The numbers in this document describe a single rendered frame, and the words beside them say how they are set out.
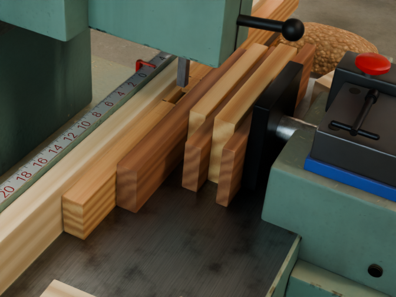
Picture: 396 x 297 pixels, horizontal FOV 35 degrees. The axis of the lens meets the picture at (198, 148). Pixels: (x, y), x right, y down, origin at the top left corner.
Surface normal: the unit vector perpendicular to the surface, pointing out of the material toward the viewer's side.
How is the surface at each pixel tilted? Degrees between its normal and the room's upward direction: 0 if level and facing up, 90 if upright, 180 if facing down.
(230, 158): 90
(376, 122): 0
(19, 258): 90
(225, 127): 90
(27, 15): 90
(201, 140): 0
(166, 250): 0
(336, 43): 22
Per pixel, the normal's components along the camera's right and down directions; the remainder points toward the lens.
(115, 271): 0.08, -0.79
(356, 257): -0.44, 0.52
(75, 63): 0.89, 0.33
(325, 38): -0.08, -0.55
